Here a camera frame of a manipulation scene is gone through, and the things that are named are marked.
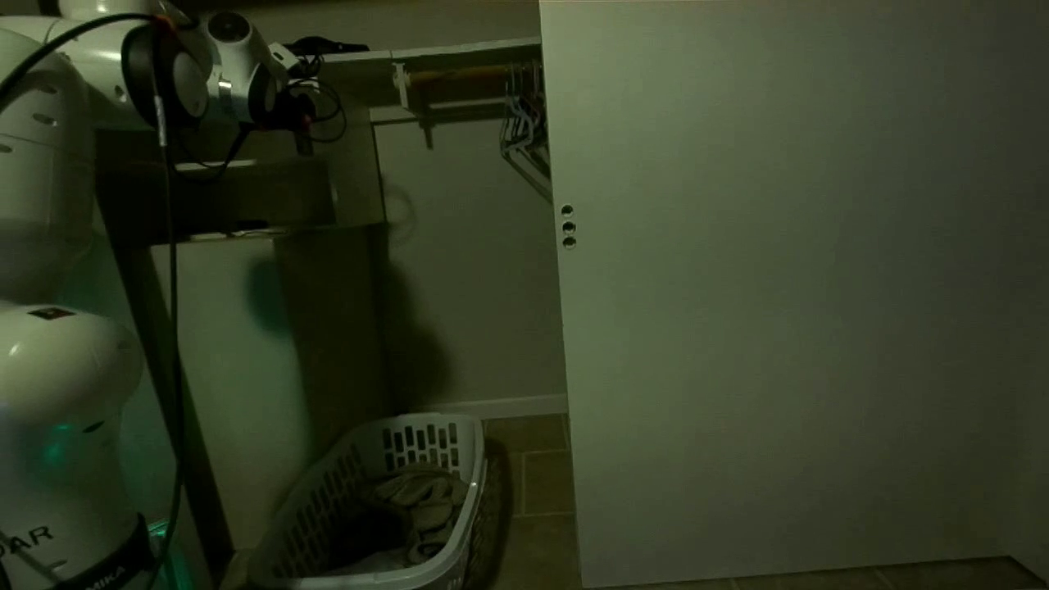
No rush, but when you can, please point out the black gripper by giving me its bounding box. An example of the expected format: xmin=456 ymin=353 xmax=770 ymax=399
xmin=256 ymin=61 xmax=331 ymax=157

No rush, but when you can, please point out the flat black object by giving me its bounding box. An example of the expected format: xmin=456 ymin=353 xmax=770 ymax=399
xmin=286 ymin=32 xmax=372 ymax=63

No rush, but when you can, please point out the white closet top shelf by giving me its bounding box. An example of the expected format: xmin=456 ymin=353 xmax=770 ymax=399
xmin=318 ymin=38 xmax=544 ymax=73

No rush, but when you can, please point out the white closet shelf unit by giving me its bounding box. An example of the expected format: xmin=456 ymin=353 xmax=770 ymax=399
xmin=97 ymin=73 xmax=399 ymax=562

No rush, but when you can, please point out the wooden closet rod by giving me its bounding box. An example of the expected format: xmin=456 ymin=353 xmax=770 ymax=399
xmin=366 ymin=94 xmax=544 ymax=129

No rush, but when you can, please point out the white plastic laundry basket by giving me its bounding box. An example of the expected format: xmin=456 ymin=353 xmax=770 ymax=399
xmin=239 ymin=410 xmax=490 ymax=590

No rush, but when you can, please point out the grey clothes pile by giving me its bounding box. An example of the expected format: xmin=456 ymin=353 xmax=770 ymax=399
xmin=312 ymin=467 xmax=471 ymax=576

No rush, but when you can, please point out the white sliding closet door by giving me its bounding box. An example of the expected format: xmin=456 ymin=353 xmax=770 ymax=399
xmin=538 ymin=0 xmax=1049 ymax=590

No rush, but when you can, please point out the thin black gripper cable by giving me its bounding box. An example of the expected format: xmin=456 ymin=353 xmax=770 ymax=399
xmin=306 ymin=76 xmax=351 ymax=132

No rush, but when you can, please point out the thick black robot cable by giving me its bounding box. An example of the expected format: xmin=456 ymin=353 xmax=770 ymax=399
xmin=0 ymin=10 xmax=195 ymax=590

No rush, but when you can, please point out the bunch of wire hangers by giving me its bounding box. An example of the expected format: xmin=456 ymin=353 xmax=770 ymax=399
xmin=499 ymin=63 xmax=555 ymax=204

